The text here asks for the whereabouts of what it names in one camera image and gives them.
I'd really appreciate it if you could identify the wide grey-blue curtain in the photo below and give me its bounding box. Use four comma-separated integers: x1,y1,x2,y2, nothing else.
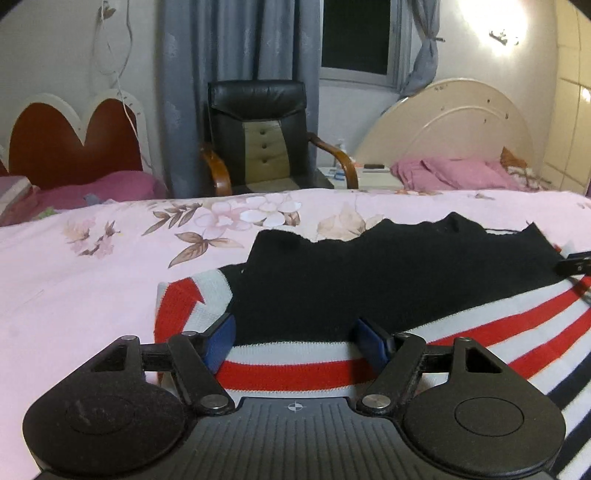
159,0,322,199

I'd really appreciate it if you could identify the checked folded cloth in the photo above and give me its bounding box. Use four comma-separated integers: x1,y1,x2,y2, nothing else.
505,166,553,190

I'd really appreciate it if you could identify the metal wall hook rack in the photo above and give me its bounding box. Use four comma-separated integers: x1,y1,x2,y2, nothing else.
489,28,520,47

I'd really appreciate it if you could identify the pink blanket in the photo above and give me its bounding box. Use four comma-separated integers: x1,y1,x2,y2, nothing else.
392,156,523,190

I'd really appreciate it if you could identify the tied grey-blue curtain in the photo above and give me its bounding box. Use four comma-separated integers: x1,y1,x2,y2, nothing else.
399,0,447,97

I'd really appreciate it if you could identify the black leather office chair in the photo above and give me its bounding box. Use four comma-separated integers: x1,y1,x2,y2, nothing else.
199,79,360,197

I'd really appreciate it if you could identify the white hanging cable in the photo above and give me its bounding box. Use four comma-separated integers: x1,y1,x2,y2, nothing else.
95,0,154,172

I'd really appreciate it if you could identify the white nightstand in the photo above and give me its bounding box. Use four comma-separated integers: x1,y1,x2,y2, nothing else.
318,164,405,191

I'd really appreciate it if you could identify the cream wardrobe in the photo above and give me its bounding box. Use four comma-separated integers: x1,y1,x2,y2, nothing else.
540,0,591,195

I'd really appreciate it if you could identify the striped pillow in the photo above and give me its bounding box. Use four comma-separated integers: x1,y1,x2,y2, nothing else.
0,178,40,222

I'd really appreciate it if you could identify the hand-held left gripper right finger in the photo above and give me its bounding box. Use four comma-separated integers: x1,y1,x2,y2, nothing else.
353,318,506,416

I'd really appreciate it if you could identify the striped knit sweater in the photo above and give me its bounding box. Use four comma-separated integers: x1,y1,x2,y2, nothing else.
154,212,591,480

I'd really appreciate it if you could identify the red heart-shaped headboard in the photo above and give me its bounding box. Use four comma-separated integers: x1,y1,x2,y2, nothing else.
0,90,156,190

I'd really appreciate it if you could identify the dark window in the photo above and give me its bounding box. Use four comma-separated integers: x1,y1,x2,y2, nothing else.
318,0,408,88

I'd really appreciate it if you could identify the orange patterned cloth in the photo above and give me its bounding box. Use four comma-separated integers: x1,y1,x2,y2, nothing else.
501,147,530,169

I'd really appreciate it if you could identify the pink floral bed sheet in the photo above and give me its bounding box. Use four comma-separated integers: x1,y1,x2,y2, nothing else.
0,188,591,480

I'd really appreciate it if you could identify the pink pillow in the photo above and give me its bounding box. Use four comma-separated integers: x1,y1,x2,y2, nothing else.
34,171,170,216

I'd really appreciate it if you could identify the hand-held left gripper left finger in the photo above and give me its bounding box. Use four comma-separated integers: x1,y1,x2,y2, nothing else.
90,313,237,415

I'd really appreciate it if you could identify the cream round headboard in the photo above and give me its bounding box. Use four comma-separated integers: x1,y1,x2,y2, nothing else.
353,78,535,170

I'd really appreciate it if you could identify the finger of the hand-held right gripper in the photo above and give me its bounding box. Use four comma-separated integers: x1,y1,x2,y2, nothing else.
553,251,591,278

